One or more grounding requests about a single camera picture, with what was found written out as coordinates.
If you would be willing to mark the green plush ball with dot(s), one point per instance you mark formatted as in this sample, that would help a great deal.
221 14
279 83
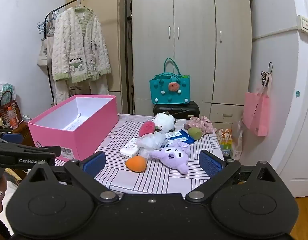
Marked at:
195 133

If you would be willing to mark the pink cardboard box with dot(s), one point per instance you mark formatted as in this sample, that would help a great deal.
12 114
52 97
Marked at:
93 130

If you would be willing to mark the woven basket bag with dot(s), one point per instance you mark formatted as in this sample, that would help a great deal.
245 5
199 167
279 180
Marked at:
3 112

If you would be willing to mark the striped tablecloth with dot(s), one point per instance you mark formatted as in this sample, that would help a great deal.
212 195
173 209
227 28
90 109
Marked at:
118 177

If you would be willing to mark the orange plush toy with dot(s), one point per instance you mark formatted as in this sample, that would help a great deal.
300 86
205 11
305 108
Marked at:
136 164

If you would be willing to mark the colourful gift bag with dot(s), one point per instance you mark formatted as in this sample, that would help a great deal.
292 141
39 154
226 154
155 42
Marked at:
225 145

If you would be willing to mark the pink strawberry plush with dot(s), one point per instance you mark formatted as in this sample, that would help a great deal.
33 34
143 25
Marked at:
147 128

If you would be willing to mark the purple plush toy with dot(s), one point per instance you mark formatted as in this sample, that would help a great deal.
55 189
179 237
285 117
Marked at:
174 158

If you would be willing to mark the canvas tote bag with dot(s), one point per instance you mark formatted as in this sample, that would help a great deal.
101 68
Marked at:
43 55

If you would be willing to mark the white door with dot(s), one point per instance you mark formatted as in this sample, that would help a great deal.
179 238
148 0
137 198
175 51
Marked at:
299 105

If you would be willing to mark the pink shopping bag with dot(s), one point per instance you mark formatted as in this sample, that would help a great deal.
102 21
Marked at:
256 112

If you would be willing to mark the cream fleece jacket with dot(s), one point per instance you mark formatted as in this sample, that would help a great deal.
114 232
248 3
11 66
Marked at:
76 42

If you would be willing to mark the plastic drink bottle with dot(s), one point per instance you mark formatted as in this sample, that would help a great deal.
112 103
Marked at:
12 120

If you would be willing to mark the cream wall switch box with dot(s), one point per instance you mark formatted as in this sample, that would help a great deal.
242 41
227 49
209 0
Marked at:
305 24

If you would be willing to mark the pink floral scrunchie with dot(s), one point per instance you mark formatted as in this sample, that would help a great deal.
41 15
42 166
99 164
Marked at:
201 123

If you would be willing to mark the beige wardrobe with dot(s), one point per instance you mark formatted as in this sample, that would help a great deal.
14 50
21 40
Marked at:
113 30

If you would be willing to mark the blue clothes hanger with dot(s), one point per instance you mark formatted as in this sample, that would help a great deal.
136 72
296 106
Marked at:
45 27

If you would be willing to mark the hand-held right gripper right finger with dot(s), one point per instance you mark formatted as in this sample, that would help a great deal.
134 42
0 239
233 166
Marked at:
210 165

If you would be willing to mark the white green plastic bag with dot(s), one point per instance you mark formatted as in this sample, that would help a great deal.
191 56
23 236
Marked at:
6 88

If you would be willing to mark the teal round sticker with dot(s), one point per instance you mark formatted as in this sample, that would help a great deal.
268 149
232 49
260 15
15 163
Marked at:
298 93

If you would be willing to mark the cream fleece pants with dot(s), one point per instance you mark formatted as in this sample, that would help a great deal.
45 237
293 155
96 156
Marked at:
62 90

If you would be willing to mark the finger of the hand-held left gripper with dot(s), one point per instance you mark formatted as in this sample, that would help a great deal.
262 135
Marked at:
11 138
43 151

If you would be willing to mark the white tissue packet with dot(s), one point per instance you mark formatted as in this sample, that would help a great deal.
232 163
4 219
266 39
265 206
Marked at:
128 150

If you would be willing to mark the teal felt handbag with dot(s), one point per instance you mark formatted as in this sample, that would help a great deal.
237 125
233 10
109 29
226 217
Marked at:
169 95

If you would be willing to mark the black suitcase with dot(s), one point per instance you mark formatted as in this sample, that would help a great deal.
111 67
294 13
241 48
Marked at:
179 110

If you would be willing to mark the white wet wipes packet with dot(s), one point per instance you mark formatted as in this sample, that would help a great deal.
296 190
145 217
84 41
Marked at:
174 135

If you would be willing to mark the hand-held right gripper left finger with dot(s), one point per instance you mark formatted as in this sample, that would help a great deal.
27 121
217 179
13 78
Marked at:
95 163

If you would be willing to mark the grey wardrobe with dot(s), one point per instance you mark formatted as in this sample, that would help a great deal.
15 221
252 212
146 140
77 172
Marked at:
194 55

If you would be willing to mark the white round plush toy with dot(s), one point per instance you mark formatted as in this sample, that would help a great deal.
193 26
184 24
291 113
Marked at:
165 121

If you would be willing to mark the blue and white packet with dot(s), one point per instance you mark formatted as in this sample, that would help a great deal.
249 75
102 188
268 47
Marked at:
189 140

